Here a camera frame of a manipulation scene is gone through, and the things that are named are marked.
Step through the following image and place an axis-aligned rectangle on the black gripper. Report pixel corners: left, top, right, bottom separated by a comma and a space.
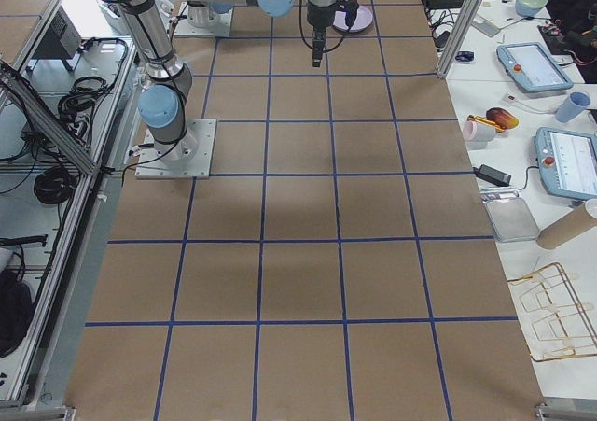
307, 1, 330, 68

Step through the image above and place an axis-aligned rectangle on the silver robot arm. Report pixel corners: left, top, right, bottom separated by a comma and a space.
106, 0, 358, 161
187, 2, 233, 28

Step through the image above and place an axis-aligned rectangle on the lilac plate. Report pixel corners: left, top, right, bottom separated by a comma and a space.
332, 6, 373, 35

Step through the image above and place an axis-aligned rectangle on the pink plastic cup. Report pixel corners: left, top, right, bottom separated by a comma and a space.
462, 120, 497, 143

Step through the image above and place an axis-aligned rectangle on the light blue plastic cup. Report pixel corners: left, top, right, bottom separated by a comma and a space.
555, 91, 591, 123

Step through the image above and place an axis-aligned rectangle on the gold metal cylinder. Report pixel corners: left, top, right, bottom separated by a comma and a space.
467, 115, 506, 133

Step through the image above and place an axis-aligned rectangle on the red orange mango toy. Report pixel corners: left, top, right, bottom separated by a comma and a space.
486, 107, 520, 130

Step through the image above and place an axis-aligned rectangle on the upper blue teach pendant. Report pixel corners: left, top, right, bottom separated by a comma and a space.
496, 42, 574, 93

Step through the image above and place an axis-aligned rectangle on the blue teach pendant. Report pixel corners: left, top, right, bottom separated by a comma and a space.
535, 127, 596, 200
496, 42, 574, 93

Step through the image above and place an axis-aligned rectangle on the green bowl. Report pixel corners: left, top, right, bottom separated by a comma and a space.
515, 0, 548, 17

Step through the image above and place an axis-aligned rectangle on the black power adapter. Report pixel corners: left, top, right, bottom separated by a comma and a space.
473, 164, 511, 187

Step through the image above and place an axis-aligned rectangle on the grey control box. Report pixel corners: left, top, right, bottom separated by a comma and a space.
33, 7, 82, 72

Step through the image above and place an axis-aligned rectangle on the silver metal tin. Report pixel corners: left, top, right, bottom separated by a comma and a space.
484, 198, 539, 243

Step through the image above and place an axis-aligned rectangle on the lower blue teach pendant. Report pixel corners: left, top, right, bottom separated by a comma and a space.
535, 127, 596, 200

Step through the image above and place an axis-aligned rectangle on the cardboard tube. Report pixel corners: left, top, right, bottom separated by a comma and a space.
537, 199, 596, 249

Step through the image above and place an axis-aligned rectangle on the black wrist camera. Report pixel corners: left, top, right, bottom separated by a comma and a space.
337, 0, 359, 33

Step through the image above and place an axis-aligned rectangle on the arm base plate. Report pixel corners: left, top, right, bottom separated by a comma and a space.
173, 2, 234, 38
134, 119, 217, 179

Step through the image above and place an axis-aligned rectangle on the aluminium frame post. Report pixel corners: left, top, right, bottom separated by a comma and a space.
437, 0, 482, 79

